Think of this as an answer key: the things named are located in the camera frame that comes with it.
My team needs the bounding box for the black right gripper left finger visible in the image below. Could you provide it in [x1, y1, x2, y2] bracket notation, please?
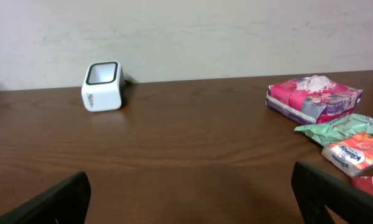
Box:
[0, 171, 91, 224]

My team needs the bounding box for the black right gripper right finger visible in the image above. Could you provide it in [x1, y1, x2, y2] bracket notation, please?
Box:
[291, 161, 373, 223]

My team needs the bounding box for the orange tissue pack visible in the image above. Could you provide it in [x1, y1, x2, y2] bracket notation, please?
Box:
[321, 132, 373, 177]

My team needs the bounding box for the red brown snack bar wrapper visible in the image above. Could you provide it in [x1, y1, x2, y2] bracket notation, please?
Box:
[351, 176, 373, 196]

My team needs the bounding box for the teal green wipes packet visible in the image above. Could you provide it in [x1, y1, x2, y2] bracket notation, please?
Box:
[294, 113, 373, 146]

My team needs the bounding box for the purple red sanitary pad pack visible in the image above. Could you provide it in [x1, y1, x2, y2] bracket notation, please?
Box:
[265, 75, 363, 125]

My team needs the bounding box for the white barcode scanner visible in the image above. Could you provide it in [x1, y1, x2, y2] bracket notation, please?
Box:
[81, 61, 125, 112]

